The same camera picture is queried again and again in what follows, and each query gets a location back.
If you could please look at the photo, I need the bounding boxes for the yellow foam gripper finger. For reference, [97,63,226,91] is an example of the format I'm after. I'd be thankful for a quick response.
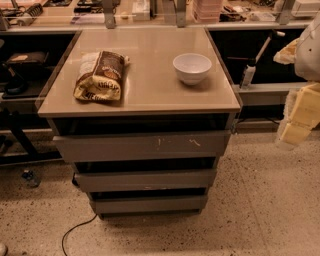
[275,83,320,150]

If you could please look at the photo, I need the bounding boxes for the grey bottom drawer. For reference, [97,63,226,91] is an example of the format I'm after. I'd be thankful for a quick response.
[90,195,208,214]

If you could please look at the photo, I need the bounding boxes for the grey drawer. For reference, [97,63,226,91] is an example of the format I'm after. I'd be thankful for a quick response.
[90,195,208,214]
[75,169,215,192]
[54,130,231,162]

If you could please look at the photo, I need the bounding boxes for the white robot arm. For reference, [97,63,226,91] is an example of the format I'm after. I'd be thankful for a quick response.
[273,14,320,150]

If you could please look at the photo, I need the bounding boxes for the grey top drawer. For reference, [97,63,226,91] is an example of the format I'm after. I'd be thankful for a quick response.
[54,130,231,162]

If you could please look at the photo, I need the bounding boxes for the grey middle drawer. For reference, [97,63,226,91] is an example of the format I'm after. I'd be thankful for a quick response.
[75,169,215,192]

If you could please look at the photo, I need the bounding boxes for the grey drawer cabinet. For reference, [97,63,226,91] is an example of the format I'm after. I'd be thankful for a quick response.
[37,27,242,220]

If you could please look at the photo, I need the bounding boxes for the white box top right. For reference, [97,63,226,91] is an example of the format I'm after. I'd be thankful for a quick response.
[291,0,320,17]

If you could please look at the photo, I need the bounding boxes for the white ceramic bowl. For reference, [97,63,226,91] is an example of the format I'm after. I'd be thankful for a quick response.
[173,53,212,85]

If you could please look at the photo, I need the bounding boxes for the pink stacked trays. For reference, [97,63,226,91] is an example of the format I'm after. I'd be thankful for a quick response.
[192,0,223,23]

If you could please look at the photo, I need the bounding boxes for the white box on shelf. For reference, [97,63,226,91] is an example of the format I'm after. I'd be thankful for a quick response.
[132,0,150,21]

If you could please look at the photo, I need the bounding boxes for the brown yellow snack bag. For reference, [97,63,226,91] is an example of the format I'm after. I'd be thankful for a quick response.
[73,51,129,102]

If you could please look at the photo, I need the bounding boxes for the small blue floor object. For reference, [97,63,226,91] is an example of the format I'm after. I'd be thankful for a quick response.
[22,170,40,188]

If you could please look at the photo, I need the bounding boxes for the black coiled spring tool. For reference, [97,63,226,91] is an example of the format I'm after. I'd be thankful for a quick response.
[17,3,43,26]

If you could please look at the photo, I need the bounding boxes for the black stand left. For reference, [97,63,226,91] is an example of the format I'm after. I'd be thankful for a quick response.
[1,62,28,95]

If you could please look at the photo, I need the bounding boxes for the black floor cable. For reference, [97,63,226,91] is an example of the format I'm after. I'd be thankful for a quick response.
[61,213,99,256]

